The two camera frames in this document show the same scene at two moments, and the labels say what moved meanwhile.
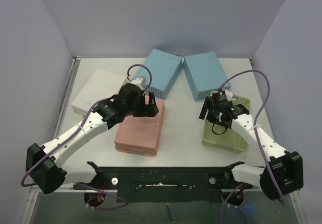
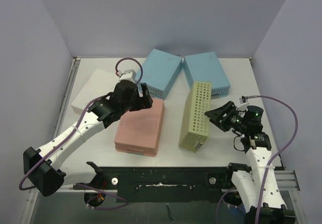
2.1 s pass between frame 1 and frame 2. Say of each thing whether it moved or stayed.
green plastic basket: moved
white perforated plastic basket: stayed
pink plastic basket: stayed
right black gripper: stayed
